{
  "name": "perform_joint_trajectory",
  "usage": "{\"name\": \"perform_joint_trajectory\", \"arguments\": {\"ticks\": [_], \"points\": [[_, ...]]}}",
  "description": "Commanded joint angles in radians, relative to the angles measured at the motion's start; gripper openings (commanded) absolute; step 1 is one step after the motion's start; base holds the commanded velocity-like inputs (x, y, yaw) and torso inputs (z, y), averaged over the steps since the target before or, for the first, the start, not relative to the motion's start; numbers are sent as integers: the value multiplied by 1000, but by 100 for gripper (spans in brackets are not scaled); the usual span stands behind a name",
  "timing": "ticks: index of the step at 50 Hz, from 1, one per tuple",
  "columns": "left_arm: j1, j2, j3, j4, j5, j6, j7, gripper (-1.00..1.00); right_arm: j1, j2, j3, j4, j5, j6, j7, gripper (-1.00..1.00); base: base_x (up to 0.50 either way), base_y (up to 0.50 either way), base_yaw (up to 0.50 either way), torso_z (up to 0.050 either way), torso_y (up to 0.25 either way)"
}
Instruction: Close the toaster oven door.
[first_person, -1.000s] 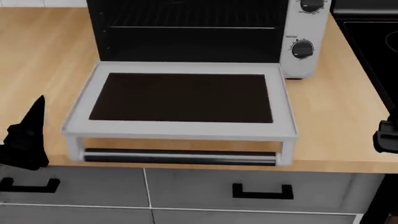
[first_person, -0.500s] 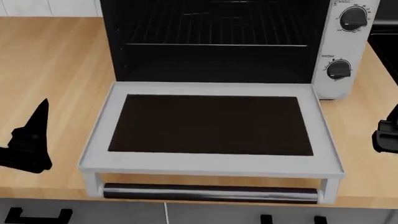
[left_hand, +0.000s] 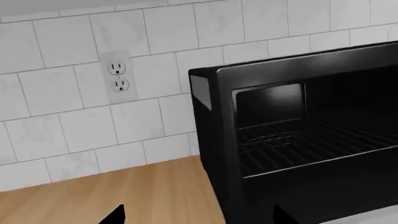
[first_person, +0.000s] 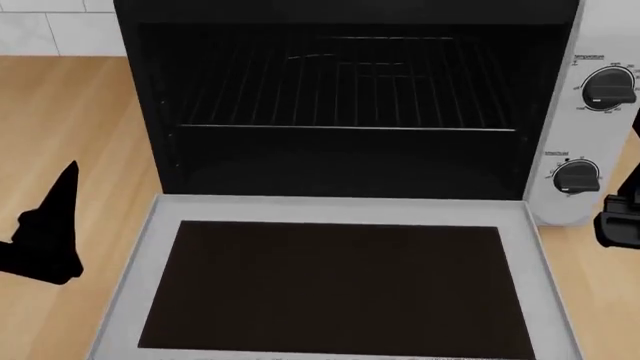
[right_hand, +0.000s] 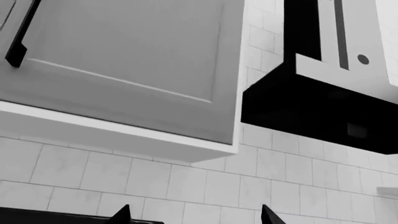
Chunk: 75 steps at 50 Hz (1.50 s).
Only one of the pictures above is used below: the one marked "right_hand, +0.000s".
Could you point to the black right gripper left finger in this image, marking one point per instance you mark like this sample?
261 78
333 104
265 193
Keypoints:
122 217

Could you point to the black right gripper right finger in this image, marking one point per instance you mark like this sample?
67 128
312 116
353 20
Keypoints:
270 217

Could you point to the black range hood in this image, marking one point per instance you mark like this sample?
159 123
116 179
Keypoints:
317 93

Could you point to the grey wall cabinet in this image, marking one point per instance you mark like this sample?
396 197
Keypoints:
124 70

